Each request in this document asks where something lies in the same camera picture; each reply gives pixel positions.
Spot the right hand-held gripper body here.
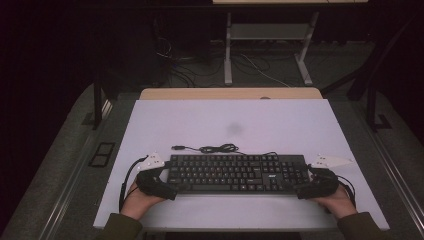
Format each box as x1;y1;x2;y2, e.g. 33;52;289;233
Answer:
309;153;354;200

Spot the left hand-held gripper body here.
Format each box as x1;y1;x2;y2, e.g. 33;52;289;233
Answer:
135;152;167;198

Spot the black computer keyboard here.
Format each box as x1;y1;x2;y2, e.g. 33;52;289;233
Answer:
165;153;312;196

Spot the person's right hand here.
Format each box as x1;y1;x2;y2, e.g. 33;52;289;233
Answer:
308;184;359;221

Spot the person's left hand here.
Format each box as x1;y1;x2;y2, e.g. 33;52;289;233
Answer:
120;180;167;221

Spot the black floor socket plate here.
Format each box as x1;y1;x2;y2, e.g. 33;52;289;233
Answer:
87;141;116;169

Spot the black upright stand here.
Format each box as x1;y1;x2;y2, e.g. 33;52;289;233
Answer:
81;75;118;131

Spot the wooden table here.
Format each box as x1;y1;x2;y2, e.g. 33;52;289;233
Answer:
138;87;324;101

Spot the white board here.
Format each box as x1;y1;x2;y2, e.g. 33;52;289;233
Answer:
92;98;391;232

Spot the black slanted stand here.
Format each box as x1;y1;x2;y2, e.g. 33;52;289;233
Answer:
320;14;421;133

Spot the grey metal stand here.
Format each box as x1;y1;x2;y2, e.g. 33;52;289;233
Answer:
223;11;321;87

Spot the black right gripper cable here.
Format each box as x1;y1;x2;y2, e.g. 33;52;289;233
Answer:
335;174;357;210

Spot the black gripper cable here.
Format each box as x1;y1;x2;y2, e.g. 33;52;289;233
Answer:
335;174;357;210
118;154;150;213

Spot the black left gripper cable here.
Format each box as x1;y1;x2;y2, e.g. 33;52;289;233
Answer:
118;154;150;213

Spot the black keyboard cable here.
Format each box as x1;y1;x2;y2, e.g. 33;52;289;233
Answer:
171;143;279;157

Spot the metal floor rail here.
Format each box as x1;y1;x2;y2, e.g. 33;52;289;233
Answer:
351;99;424;231
38;99;114;240

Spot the tangle of floor cables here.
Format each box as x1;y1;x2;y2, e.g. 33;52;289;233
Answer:
154;35;292;89

